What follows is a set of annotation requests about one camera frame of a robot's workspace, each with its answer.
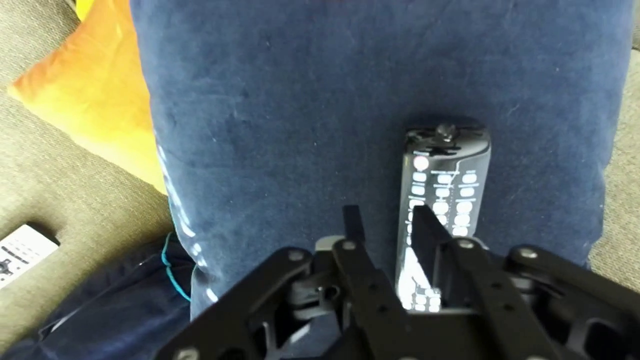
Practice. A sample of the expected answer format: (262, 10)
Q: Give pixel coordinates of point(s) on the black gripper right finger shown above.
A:
(484, 315)

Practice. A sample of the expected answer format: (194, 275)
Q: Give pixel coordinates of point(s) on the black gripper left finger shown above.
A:
(370, 315)

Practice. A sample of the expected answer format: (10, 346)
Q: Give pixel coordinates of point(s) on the black remote control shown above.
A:
(443, 168)

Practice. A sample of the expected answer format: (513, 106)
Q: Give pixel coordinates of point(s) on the dark navy blue pillow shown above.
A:
(274, 114)

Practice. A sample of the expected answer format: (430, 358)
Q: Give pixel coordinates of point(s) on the grey fabric sofa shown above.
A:
(101, 213)

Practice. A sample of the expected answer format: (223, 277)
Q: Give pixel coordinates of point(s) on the orange pillow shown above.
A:
(92, 89)

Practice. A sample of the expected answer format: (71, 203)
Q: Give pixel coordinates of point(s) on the yellow pillow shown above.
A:
(83, 9)

